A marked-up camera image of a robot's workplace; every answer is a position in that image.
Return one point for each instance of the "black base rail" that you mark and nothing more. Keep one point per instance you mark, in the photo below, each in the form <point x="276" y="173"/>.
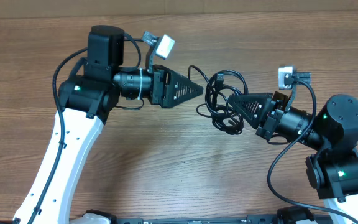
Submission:
<point x="287" y="215"/>

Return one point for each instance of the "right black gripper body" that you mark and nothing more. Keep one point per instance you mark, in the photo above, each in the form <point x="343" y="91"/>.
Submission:
<point x="274" y="115"/>

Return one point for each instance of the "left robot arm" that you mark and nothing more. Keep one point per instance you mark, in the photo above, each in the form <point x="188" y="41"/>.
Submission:
<point x="84" y="100"/>

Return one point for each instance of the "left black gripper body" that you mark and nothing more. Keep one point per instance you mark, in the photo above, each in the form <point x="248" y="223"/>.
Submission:
<point x="157" y="98"/>

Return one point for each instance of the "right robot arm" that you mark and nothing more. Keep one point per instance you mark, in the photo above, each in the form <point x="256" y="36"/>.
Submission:
<point x="333" y="133"/>

